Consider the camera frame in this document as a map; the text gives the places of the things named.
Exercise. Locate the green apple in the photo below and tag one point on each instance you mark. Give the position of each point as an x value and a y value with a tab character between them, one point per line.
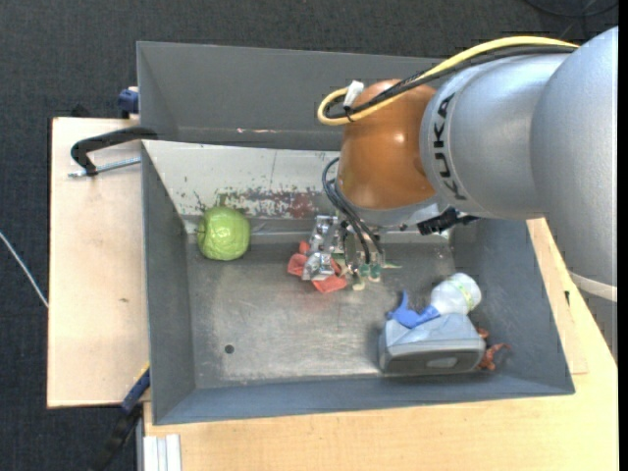
224	234

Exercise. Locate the white spray bottle blue trigger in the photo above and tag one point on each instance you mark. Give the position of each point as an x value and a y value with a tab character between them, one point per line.
456	293

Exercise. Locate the grey metal bin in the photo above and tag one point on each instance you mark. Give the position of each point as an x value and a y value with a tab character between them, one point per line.
275	341

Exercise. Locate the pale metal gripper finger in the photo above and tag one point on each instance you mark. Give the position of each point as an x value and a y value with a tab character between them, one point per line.
318	244
319	266

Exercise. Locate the red-brown toy animal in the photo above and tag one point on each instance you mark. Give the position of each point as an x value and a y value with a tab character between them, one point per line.
493	353

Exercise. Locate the grey box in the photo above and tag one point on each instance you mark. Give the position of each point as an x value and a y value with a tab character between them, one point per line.
432	346

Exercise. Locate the red cloth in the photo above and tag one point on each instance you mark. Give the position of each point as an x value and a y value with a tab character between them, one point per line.
328	285

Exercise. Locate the black cylinder on white bracket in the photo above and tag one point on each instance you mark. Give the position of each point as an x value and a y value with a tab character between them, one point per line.
436	224

